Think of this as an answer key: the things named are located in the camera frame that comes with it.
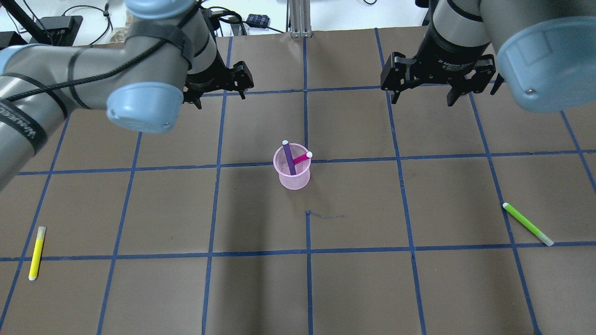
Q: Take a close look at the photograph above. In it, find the silver robot arm with purple-pen side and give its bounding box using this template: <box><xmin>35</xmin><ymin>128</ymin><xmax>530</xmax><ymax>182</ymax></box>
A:
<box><xmin>0</xmin><ymin>0</ymin><xmax>255</xmax><ymax>188</ymax></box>

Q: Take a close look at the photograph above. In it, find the pink mesh cup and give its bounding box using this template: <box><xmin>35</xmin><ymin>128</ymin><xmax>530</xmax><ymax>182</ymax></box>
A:
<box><xmin>272</xmin><ymin>140</ymin><xmax>313</xmax><ymax>190</ymax></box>

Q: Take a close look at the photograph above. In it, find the black cable bundle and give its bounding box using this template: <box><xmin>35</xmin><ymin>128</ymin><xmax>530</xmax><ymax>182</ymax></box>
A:
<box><xmin>200</xmin><ymin>5</ymin><xmax>285</xmax><ymax>38</ymax></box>

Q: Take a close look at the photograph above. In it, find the yellow marker pen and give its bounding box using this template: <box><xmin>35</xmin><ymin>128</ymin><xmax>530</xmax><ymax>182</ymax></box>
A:
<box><xmin>28</xmin><ymin>226</ymin><xmax>47</xmax><ymax>281</ymax></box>

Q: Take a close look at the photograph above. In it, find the silver robot arm with pink-pen side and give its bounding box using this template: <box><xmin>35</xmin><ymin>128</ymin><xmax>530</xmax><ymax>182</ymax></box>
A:
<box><xmin>379</xmin><ymin>0</ymin><xmax>596</xmax><ymax>113</ymax></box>

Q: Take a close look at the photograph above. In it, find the black gripper purple-pen side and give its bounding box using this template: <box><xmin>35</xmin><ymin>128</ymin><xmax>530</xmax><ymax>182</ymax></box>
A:
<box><xmin>183</xmin><ymin>56</ymin><xmax>255</xmax><ymax>110</ymax></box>

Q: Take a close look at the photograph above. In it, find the purple marker pen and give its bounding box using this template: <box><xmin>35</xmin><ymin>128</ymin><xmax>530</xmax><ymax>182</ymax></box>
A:
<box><xmin>282</xmin><ymin>140</ymin><xmax>297</xmax><ymax>175</ymax></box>

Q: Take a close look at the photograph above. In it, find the pink marker pen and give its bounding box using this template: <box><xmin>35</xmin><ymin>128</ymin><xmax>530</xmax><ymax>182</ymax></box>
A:
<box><xmin>292</xmin><ymin>151</ymin><xmax>313</xmax><ymax>165</ymax></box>

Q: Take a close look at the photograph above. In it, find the black power adapter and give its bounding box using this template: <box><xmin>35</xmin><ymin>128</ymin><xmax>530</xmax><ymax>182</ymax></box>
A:
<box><xmin>245</xmin><ymin>13</ymin><xmax>271</xmax><ymax>28</ymax></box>

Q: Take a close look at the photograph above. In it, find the black gripper pink-pen side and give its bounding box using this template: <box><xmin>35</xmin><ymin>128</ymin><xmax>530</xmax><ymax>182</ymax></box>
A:
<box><xmin>380</xmin><ymin>37</ymin><xmax>496</xmax><ymax>107</ymax></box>

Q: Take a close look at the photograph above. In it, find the aluminium frame post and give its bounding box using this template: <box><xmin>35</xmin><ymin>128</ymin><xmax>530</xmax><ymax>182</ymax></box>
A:
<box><xmin>286</xmin><ymin>0</ymin><xmax>312</xmax><ymax>38</ymax></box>

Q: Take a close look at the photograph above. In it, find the green marker pen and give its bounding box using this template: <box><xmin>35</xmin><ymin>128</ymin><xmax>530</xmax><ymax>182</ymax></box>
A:
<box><xmin>501</xmin><ymin>202</ymin><xmax>554</xmax><ymax>247</ymax></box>

